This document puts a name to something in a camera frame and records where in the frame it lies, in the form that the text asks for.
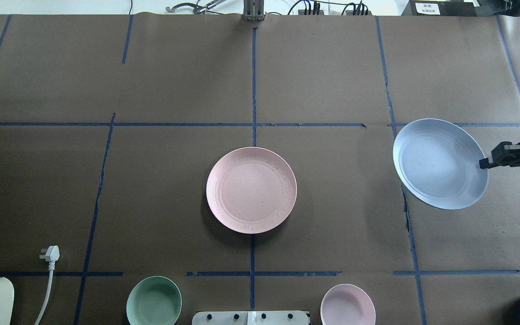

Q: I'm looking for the green bowl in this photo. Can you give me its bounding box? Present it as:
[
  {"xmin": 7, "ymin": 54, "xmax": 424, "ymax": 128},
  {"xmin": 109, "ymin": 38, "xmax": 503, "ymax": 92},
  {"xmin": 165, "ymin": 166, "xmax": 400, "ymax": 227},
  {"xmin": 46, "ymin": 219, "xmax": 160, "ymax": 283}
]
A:
[{"xmin": 126, "ymin": 276, "xmax": 182, "ymax": 325}]

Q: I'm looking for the pink plate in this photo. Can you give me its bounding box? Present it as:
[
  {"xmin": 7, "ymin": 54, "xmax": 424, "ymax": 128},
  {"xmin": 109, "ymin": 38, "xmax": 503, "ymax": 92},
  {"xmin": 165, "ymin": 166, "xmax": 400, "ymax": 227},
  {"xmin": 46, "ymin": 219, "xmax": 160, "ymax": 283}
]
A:
[{"xmin": 205, "ymin": 147, "xmax": 297, "ymax": 234}]

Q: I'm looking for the white power plug cable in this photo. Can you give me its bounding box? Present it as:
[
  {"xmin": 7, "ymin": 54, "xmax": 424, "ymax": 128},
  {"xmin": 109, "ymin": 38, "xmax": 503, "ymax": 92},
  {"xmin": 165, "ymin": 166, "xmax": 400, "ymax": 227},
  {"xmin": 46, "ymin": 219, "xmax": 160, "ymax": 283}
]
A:
[{"xmin": 33, "ymin": 245, "xmax": 60, "ymax": 325}]

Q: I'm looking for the black box with label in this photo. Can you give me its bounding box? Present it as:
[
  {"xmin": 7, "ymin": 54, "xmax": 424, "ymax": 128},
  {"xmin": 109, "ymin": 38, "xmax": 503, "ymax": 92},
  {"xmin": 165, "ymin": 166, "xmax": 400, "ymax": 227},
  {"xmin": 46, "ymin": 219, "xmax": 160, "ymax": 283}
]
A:
[{"xmin": 401, "ymin": 0, "xmax": 477, "ymax": 17}]

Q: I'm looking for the pink bowl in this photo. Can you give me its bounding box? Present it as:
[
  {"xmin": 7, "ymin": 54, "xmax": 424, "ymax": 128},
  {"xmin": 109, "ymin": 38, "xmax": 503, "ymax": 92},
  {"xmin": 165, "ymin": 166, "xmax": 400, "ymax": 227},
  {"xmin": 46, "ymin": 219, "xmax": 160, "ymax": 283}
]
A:
[{"xmin": 320, "ymin": 283, "xmax": 377, "ymax": 325}]

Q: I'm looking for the aluminium frame post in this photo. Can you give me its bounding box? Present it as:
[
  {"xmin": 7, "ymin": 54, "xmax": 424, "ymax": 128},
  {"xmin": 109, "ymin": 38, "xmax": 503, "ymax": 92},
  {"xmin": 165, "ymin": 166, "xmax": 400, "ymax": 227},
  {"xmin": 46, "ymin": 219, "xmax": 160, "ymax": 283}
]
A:
[{"xmin": 243, "ymin": 0, "xmax": 266, "ymax": 21}]

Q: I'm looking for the blue plate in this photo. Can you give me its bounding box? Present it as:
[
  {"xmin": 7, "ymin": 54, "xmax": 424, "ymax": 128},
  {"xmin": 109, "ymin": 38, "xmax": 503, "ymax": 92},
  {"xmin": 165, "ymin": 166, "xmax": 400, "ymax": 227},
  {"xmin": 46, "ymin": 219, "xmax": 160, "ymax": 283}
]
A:
[{"xmin": 392, "ymin": 119, "xmax": 489, "ymax": 210}]

